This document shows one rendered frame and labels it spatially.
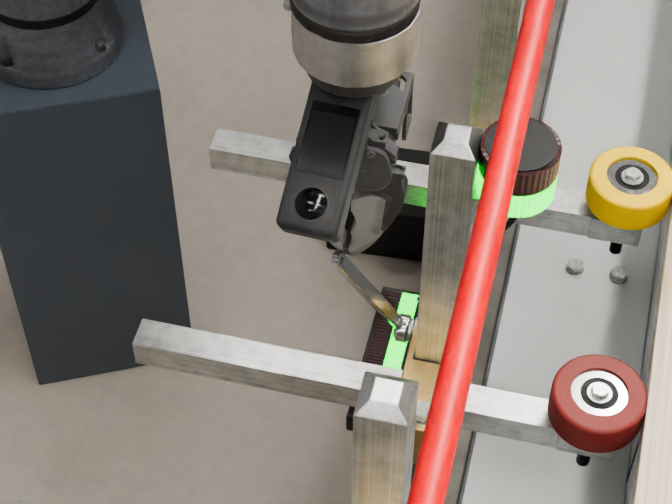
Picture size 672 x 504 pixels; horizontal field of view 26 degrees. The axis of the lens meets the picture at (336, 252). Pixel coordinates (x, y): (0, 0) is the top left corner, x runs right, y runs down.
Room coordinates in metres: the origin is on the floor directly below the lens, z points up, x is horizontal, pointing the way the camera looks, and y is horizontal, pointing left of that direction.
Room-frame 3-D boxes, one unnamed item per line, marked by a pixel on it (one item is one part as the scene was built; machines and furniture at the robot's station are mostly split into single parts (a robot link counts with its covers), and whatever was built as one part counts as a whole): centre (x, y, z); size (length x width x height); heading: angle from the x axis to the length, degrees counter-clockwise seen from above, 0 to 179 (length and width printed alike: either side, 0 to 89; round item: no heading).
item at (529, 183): (0.74, -0.14, 1.13); 0.06 x 0.06 x 0.02
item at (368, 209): (0.76, -0.03, 1.05); 0.06 x 0.03 x 0.09; 166
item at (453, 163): (0.75, -0.09, 0.90); 0.04 x 0.04 x 0.48; 76
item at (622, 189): (0.92, -0.28, 0.85); 0.08 x 0.08 x 0.11
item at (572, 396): (0.68, -0.22, 0.85); 0.08 x 0.08 x 0.11
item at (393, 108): (0.77, -0.02, 1.15); 0.09 x 0.08 x 0.12; 166
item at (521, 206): (0.74, -0.14, 1.11); 0.06 x 0.06 x 0.02
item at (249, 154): (0.97, -0.09, 0.84); 0.44 x 0.03 x 0.04; 76
